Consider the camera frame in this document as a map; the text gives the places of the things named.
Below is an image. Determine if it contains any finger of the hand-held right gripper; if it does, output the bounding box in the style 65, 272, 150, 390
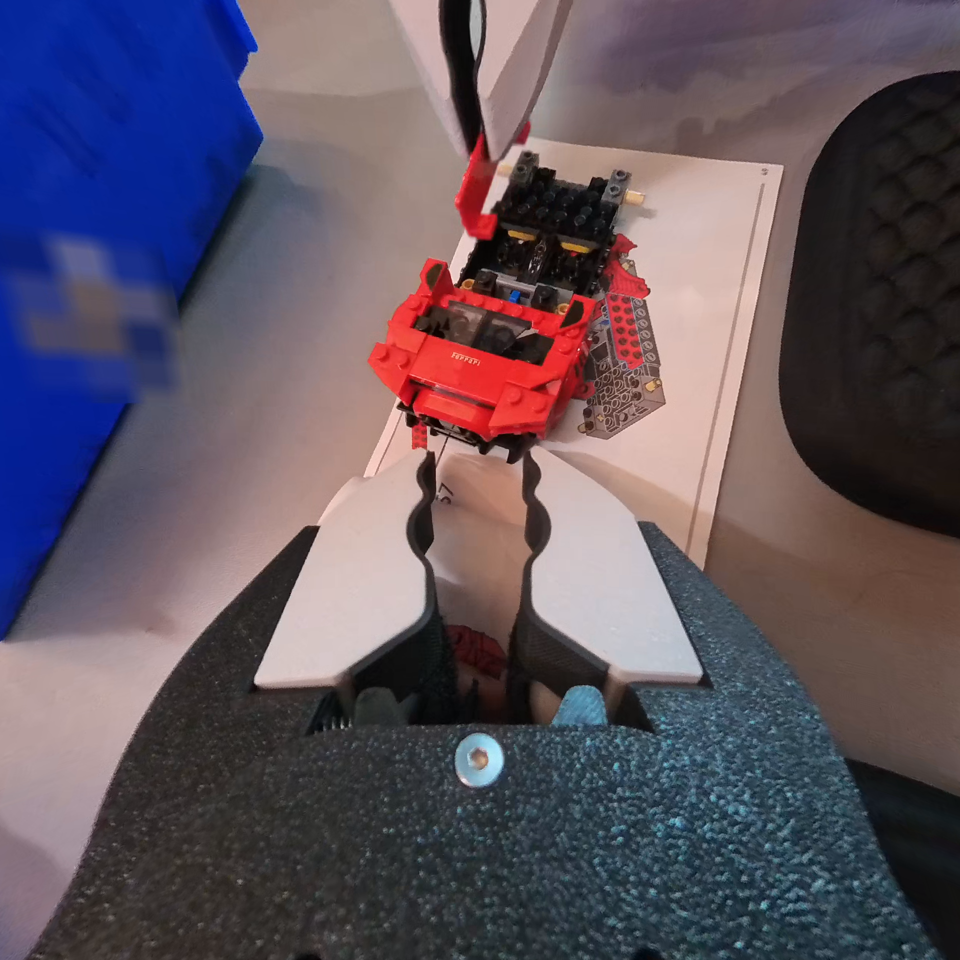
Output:
480, 0, 576, 153
386, 0, 481, 160

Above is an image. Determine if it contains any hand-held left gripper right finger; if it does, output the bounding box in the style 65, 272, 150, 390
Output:
510, 446, 706, 693

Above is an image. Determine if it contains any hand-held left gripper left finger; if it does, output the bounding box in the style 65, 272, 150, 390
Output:
252, 450, 439, 696

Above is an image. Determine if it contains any red striped lego piece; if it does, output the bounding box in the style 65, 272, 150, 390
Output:
455, 132, 535, 241

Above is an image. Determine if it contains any red and black lego car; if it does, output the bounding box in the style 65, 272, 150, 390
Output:
371, 155, 654, 451

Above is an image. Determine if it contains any lego instruction booklet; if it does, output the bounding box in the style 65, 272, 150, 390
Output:
365, 143, 786, 709

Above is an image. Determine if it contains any blue plastic bin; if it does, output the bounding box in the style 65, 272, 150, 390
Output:
0, 0, 265, 640

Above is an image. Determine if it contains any black quilted chair seat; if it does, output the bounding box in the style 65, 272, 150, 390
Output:
779, 71, 960, 538
848, 758, 960, 960

